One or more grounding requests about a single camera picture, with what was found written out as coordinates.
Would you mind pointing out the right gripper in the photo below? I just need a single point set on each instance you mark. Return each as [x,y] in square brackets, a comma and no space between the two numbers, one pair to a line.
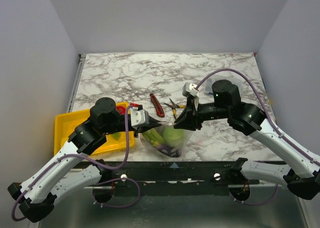
[194,116]

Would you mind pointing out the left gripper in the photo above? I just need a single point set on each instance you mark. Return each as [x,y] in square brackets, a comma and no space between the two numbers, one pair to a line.
[153,123]

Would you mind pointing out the green toy celery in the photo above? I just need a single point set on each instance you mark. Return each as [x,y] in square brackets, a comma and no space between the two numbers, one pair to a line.
[154,136]

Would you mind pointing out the green toy cabbage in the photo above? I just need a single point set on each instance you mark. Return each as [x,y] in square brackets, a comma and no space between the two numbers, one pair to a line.
[173,137]

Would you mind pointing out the clear zip top bag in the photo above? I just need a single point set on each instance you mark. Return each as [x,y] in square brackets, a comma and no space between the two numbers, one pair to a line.
[147,142]

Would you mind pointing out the purple toy eggplant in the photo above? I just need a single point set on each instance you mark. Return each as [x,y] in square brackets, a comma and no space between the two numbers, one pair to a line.
[168,150]

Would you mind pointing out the green toy grapes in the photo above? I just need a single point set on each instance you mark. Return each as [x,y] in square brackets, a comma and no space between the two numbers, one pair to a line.
[116,136]

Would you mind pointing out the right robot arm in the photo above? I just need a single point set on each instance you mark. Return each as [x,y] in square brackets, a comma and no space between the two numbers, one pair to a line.
[301,171]

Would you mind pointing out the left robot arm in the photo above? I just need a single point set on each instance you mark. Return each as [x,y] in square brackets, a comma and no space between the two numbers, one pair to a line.
[72,168]

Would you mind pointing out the red black utility knife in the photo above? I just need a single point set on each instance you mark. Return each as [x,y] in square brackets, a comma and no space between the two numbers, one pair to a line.
[158,108]

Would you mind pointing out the red toy tomato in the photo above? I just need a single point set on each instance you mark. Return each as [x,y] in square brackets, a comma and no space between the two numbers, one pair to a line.
[121,109]

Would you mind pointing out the clear screw organizer box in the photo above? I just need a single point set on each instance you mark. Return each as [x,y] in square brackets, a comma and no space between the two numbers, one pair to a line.
[208,87]

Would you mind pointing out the yellow plastic tray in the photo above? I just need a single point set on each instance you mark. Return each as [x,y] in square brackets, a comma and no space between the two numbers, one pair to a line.
[66,123]

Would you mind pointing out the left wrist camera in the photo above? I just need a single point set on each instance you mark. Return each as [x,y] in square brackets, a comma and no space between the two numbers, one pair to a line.
[139,117]

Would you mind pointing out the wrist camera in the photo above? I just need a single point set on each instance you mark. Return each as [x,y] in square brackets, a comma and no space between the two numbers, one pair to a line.
[139,117]
[190,91]

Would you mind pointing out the yellow handled pliers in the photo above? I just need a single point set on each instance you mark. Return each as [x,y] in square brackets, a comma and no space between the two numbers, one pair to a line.
[174,107]

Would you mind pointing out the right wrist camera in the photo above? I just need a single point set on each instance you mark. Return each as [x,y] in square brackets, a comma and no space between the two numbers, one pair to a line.
[190,91]

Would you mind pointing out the black base frame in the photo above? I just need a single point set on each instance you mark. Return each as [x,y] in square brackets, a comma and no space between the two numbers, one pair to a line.
[180,178]

